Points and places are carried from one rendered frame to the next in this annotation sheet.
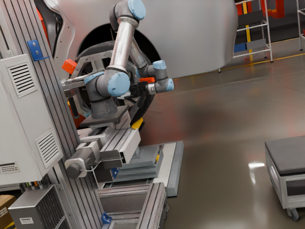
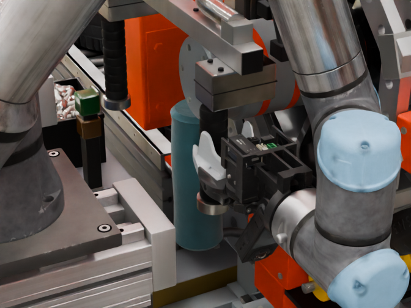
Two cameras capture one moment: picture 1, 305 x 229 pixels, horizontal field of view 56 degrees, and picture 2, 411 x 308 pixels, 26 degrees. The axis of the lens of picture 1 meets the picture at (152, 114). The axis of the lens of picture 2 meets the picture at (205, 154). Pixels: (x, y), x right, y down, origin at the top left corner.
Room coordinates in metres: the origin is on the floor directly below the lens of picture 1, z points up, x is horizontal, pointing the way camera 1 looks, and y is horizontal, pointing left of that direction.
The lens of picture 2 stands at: (1.16, -0.57, 1.38)
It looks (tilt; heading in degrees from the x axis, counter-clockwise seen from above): 29 degrees down; 49
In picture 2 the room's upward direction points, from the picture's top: straight up
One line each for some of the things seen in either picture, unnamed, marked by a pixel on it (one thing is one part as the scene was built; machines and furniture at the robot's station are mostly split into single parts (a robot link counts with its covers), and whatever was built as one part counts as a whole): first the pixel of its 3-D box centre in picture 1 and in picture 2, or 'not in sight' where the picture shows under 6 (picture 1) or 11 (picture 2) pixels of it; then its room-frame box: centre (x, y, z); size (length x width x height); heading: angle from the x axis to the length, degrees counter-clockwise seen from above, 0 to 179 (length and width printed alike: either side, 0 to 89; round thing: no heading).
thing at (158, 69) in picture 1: (158, 70); (355, 167); (1.76, -0.10, 0.95); 0.11 x 0.08 x 0.11; 46
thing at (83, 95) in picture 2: not in sight; (87, 102); (1.99, 0.74, 0.64); 0.04 x 0.04 x 0.04; 76
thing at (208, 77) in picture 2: not in sight; (235, 79); (1.85, 0.17, 0.93); 0.09 x 0.05 x 0.05; 166
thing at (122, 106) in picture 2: (73, 107); (115, 60); (1.90, 0.51, 0.83); 0.04 x 0.04 x 0.16
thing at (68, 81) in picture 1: (80, 72); not in sight; (2.00, 0.41, 1.03); 0.19 x 0.18 x 0.11; 166
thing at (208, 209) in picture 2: (120, 98); (213, 154); (1.82, 0.18, 0.83); 0.04 x 0.04 x 0.16
